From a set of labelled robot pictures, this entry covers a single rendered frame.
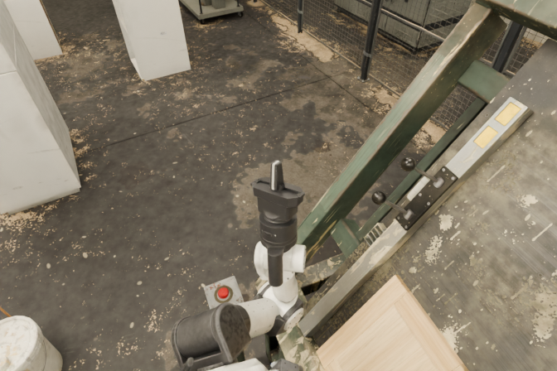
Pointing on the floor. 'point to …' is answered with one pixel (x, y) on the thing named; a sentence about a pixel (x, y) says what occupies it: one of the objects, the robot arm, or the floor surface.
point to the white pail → (26, 346)
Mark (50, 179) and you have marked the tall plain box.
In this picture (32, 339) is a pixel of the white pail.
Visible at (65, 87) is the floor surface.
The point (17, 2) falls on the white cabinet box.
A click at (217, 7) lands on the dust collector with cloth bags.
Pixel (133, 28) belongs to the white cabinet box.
